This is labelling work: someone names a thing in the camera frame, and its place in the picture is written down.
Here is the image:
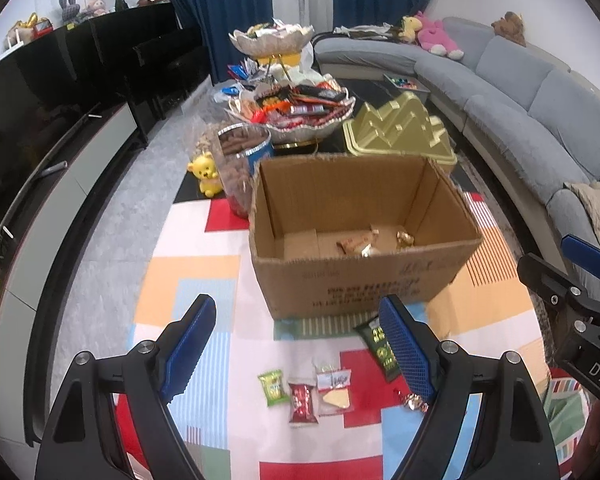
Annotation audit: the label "grey bunny plush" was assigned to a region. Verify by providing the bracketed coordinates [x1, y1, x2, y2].
[57, 0, 83, 23]

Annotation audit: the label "pink plush toy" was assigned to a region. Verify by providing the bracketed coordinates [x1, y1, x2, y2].
[415, 10, 465, 60]

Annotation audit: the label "red snack packet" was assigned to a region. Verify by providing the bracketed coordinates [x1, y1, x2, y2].
[286, 379, 318, 428]

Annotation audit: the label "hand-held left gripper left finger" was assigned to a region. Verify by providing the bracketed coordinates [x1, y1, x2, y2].
[35, 294, 218, 480]

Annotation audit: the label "grey box of coloured candies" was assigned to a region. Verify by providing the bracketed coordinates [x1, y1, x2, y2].
[382, 74, 431, 93]

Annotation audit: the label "scattered snack wrappers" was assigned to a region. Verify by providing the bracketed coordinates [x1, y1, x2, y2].
[222, 59, 268, 96]

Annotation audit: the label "clear bag of nuts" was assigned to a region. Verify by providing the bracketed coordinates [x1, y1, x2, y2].
[192, 105, 231, 158]

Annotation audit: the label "gold mountain-shaped candy box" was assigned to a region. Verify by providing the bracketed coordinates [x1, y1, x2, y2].
[342, 91, 460, 168]

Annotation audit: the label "yellow toy ornament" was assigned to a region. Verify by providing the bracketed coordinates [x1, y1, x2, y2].
[15, 14, 52, 41]

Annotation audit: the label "dark green cracker packet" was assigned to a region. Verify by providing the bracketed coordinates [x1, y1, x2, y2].
[354, 312, 403, 383]

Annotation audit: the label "white lotus bowl gold stand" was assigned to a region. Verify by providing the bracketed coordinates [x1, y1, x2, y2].
[229, 22, 315, 78]

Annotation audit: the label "black television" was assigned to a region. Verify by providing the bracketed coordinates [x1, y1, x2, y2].
[0, 35, 131, 261]

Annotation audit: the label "small light green snack packet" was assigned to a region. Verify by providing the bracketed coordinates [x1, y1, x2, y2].
[257, 369, 291, 407]

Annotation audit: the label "pile of assorted snack packets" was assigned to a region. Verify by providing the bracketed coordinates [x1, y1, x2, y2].
[232, 80, 348, 126]

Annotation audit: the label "grey television cabinet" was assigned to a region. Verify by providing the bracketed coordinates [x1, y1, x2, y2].
[0, 102, 151, 446]

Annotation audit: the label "grey sofa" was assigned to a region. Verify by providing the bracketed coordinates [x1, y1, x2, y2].
[312, 16, 600, 306]

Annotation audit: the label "beige quilted cushion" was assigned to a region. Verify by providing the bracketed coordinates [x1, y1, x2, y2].
[565, 181, 600, 253]

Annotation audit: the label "clear packet with yellow biscuit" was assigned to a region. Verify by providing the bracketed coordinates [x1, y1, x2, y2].
[314, 366, 355, 417]

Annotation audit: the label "dark patterned cloth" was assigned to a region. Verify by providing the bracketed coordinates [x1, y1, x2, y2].
[332, 24, 406, 43]

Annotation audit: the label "wide white lotus snack dish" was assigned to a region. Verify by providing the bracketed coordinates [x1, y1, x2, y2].
[225, 80, 357, 153]

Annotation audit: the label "brown teddy bear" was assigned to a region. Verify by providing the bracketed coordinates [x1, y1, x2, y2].
[491, 11, 527, 47]

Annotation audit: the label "yellow plush toy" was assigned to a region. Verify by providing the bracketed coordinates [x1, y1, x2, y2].
[397, 16, 422, 43]

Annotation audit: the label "clear jar of brown snacks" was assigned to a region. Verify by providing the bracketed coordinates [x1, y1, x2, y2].
[215, 124, 276, 219]

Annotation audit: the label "white plastic bag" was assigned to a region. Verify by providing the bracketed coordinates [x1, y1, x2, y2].
[286, 44, 317, 86]

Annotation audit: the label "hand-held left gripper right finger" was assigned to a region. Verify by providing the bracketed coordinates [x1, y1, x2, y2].
[377, 294, 563, 480]

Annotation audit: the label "yellow bear toy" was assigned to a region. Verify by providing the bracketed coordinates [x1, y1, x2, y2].
[187, 150, 224, 198]

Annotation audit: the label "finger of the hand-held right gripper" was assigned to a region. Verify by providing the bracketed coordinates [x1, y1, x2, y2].
[517, 252, 600, 328]
[561, 233, 600, 283]

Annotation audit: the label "colourful patchwork mat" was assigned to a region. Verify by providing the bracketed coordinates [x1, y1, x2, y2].
[125, 190, 596, 480]

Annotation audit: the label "black coffee table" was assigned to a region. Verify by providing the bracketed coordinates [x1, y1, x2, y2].
[177, 74, 476, 203]

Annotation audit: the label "black piano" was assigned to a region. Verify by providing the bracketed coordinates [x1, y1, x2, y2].
[65, 2, 213, 148]

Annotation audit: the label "brown cardboard box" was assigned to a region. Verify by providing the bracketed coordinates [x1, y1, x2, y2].
[249, 154, 483, 321]

